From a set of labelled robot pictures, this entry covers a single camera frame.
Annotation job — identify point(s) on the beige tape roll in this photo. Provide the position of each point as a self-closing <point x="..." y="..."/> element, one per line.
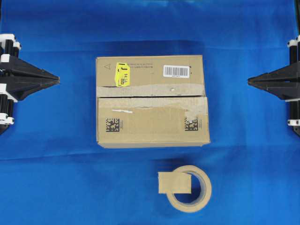
<point x="204" y="195"/>

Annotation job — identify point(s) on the blue table cloth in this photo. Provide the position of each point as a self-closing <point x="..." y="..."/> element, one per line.
<point x="53" y="172"/>

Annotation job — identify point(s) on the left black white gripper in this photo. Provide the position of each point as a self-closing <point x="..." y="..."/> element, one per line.
<point x="14" y="90"/>

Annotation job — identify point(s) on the white barcode label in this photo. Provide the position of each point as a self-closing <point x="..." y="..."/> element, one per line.
<point x="176" y="71"/>

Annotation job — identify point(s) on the brown cardboard box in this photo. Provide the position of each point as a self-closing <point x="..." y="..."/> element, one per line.
<point x="153" y="111"/>

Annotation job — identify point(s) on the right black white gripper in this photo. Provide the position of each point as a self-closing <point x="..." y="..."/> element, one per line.
<point x="274" y="83"/>

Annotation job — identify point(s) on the yellow sticker label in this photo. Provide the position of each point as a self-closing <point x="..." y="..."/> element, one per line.
<point x="122" y="75"/>

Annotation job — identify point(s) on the beige tape strip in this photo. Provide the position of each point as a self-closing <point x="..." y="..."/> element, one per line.
<point x="174" y="183"/>

